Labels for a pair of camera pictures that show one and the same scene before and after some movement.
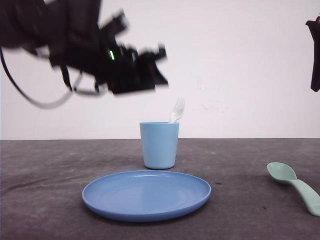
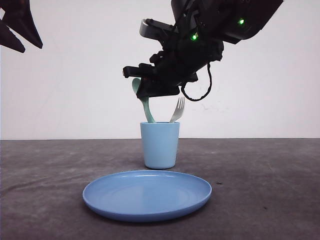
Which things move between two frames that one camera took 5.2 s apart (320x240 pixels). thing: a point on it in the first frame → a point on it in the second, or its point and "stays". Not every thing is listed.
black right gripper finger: (315, 25) → (179, 61)
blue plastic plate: (144, 196) stays
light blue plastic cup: (159, 142) stays
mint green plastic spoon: (284, 173) → (135, 84)
